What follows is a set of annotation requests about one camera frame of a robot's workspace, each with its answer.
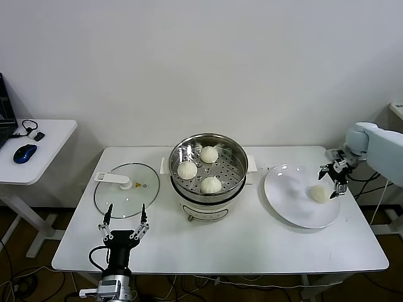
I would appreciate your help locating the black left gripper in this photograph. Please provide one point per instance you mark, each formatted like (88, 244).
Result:
(121, 243)

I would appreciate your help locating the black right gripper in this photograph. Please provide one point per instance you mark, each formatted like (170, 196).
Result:
(340, 171)

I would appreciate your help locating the white steamed baozi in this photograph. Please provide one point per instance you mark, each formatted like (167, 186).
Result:
(318, 193)
(208, 155)
(211, 185)
(187, 170)

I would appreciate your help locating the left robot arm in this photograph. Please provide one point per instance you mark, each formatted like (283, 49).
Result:
(124, 287)

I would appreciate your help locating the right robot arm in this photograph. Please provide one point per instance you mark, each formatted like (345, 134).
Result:
(384, 144)

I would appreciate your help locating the stainless steel steamer basket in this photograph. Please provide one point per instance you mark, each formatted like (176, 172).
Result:
(182, 151)

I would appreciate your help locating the white round plate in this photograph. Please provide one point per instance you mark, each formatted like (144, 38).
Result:
(289, 201)

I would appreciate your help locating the white electric cooker pot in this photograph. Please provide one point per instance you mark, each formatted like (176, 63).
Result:
(204, 210)

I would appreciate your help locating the white side table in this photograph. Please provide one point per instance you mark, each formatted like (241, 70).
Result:
(53, 141)

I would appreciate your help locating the small black dongle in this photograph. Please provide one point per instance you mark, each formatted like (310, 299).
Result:
(38, 136)

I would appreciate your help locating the blue black computer mouse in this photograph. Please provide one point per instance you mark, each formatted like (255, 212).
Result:
(24, 154)

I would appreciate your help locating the black laptop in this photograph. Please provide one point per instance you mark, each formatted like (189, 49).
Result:
(6, 119)

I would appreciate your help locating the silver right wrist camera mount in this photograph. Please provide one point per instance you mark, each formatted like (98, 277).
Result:
(334, 154)

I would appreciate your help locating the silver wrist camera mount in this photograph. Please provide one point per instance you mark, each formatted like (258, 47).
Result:
(107, 287)
(334, 154)

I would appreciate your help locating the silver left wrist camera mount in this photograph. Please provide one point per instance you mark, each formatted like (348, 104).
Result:
(107, 287)

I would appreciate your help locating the white table leg frame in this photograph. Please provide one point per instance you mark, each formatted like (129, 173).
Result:
(308, 287)

